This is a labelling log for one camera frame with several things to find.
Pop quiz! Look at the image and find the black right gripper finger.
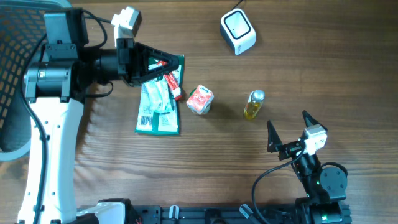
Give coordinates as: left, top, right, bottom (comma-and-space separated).
267, 120, 282, 152
302, 110, 328, 131

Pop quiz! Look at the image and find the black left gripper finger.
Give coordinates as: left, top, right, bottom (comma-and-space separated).
136, 43, 179, 67
133, 64, 179, 85

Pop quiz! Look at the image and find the light teal wipes packet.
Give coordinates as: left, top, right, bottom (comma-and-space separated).
144, 78, 173, 114

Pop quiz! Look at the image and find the red stick sachet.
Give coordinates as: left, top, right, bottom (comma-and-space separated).
155, 60, 182, 101

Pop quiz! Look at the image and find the green 3M glove package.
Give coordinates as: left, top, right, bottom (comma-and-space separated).
135, 55, 185, 135

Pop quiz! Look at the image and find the yellow liquid Vim bottle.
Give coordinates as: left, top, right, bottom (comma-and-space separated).
244, 90, 266, 120

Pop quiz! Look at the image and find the red-lidded white cup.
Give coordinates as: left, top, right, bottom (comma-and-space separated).
186, 85, 214, 115

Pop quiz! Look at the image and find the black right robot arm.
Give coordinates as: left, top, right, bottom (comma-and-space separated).
267, 110, 352, 224

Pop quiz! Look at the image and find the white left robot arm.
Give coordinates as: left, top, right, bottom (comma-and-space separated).
17, 7, 179, 223

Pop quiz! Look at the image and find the white barcode scanner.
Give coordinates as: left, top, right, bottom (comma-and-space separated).
220, 9, 257, 55

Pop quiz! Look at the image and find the grey plastic mesh basket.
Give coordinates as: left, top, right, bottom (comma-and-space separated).
1, 0, 72, 162

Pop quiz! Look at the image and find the black right camera cable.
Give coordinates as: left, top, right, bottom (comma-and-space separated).
250, 146, 305, 224

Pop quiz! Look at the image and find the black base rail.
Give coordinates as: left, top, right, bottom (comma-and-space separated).
76, 198, 352, 224

